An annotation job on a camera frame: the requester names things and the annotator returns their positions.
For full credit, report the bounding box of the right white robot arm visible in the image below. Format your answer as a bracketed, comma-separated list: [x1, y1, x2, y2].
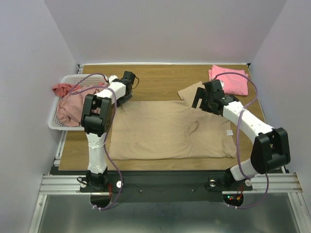
[192, 80, 291, 189]

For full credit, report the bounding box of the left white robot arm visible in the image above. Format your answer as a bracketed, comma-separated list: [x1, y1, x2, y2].
[81, 71, 137, 191]

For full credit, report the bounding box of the red crumpled t shirt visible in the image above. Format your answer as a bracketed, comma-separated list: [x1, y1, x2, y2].
[52, 83, 81, 98]

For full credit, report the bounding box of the dusty pink crumpled t shirt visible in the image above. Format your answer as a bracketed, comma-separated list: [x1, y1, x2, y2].
[57, 82, 108, 127]

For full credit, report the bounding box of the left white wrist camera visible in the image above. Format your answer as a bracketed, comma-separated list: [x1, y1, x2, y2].
[107, 75, 119, 84]

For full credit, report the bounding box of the beige t shirt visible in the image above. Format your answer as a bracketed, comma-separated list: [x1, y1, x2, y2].
[109, 82, 236, 160]

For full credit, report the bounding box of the white plastic laundry basket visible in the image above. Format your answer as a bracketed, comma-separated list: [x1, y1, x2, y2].
[48, 74, 105, 131]

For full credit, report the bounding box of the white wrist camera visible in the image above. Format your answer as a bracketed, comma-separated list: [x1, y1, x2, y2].
[220, 80, 225, 90]
[107, 75, 119, 84]

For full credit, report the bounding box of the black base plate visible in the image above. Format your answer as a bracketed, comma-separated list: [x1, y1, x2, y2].
[80, 170, 252, 203]

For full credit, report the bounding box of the folded bright pink t shirt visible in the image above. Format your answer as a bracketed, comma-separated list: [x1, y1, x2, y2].
[208, 65, 248, 96]

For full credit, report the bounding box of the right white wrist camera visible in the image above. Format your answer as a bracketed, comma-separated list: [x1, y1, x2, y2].
[220, 80, 225, 90]

